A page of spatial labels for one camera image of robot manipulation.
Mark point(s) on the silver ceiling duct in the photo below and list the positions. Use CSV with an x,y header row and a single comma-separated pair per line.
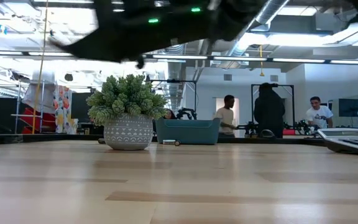
x,y
270,12
174,81

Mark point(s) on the green succulent in grey pot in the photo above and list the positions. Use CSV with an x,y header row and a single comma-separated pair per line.
x,y
126,102

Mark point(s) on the black background robot arm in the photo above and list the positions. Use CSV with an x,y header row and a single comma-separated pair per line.
x,y
185,112
244,127
300,127

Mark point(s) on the grey desk calculator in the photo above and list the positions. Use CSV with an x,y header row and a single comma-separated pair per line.
x,y
346,140

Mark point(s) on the red board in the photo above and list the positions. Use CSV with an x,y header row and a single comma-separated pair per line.
x,y
36,119

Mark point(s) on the person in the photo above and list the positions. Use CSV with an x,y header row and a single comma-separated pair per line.
x,y
170,114
225,116
269,109
319,113

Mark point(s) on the dark teal plastic bin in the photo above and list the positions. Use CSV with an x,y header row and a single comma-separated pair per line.
x,y
186,132

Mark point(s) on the colourful patterned cloth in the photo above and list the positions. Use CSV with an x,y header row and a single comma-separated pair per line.
x,y
62,109

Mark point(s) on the small AAA battery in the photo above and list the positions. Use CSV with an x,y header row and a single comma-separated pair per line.
x,y
169,142
177,143

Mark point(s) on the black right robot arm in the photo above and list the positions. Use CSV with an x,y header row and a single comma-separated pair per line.
x,y
216,18

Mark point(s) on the black background station frame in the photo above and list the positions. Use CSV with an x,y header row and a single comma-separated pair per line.
x,y
289,85
172,81

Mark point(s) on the grey cart with monitor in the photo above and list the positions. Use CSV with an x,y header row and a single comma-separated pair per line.
x,y
350,108

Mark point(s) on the red tray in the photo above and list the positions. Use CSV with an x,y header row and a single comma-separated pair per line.
x,y
289,132

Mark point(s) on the LED light bar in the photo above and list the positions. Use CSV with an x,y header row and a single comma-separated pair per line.
x,y
291,59

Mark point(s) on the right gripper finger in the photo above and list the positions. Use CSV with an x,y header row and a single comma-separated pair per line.
x,y
104,46

